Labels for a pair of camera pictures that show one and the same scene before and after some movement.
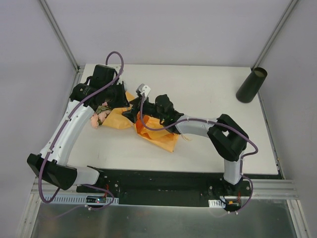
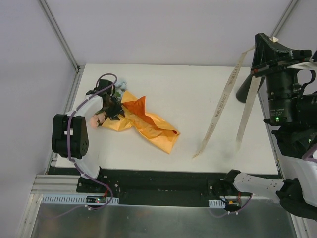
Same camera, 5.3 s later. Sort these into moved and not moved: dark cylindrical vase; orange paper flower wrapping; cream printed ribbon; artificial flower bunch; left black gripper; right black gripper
Moved: right black gripper; left black gripper; cream printed ribbon
Not moved: artificial flower bunch; dark cylindrical vase; orange paper flower wrapping
